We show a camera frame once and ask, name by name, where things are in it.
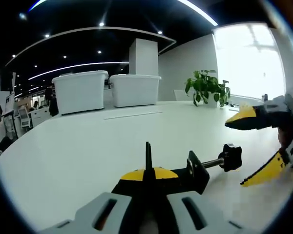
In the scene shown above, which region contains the white plastic storage box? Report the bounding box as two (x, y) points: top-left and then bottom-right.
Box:
(51, 70), (109, 116)
(109, 74), (162, 108)

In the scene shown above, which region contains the green potted plant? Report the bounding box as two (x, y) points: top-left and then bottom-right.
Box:
(185, 70), (231, 108)

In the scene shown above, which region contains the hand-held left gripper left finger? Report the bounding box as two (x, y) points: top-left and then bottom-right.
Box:
(39, 168), (149, 234)

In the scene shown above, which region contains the curved ceiling light strip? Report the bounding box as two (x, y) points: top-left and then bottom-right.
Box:
(29, 0), (219, 26)

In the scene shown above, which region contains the black clamp fixed fixture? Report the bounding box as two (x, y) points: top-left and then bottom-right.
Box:
(145, 140), (210, 195)

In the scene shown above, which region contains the white office chair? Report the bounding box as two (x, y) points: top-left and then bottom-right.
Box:
(18, 107), (33, 130)

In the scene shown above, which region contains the white desk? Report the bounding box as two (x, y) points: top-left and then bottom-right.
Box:
(0, 99), (293, 234)

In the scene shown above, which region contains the person's right hand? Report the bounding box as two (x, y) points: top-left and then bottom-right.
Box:
(277, 125), (293, 153)

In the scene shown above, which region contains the black knob screw retaining clip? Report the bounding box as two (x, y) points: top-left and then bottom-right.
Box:
(187, 143), (242, 176)

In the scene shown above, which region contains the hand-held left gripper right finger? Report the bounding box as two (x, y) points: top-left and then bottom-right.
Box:
(150, 166), (251, 234)

